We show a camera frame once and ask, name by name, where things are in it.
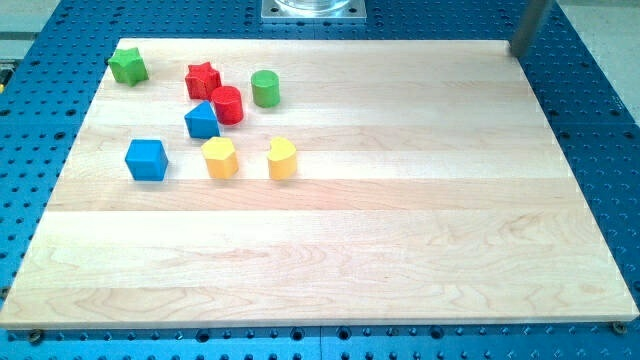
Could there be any yellow heart block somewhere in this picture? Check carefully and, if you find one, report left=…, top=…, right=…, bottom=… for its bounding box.
left=267, top=137, right=297, bottom=180

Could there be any brass screw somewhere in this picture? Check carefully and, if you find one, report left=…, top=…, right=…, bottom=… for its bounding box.
left=611, top=322, right=627, bottom=335
left=26, top=329, right=44, bottom=345

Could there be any blue triangle block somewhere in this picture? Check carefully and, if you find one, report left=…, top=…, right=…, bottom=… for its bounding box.
left=184, top=101, right=220, bottom=139

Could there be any light wooden board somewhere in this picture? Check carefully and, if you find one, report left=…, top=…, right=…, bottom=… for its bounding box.
left=1, top=38, right=638, bottom=329

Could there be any grey metal pusher rod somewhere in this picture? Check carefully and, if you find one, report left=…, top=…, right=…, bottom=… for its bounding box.
left=510, top=0, right=553, bottom=58

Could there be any brass screw right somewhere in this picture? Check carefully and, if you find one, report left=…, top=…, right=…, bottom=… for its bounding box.
left=611, top=322, right=627, bottom=335

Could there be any yellow pentagon block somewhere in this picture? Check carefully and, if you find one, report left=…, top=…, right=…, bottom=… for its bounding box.
left=201, top=137, right=239, bottom=179

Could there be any green cylinder block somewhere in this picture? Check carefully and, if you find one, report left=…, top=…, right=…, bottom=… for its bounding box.
left=251, top=70, right=280, bottom=108

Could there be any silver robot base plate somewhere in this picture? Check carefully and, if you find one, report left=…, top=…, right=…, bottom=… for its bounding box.
left=261, top=0, right=367, bottom=21

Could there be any blue perforated table plate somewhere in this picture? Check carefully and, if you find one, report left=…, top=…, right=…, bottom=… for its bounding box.
left=1, top=1, right=639, bottom=359

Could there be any green star block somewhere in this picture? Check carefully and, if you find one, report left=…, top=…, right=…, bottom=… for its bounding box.
left=108, top=47, right=149, bottom=87

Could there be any red star block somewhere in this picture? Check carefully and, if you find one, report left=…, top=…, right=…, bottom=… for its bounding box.
left=185, top=62, right=222, bottom=100

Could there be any red cylinder block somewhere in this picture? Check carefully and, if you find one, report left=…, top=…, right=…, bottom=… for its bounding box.
left=210, top=86, right=244, bottom=126

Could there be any blue cube block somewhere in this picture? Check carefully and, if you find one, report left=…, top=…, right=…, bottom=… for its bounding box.
left=125, top=139, right=168, bottom=181

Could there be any brass screw left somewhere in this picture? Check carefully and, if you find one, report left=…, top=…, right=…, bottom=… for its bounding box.
left=26, top=329, right=44, bottom=345

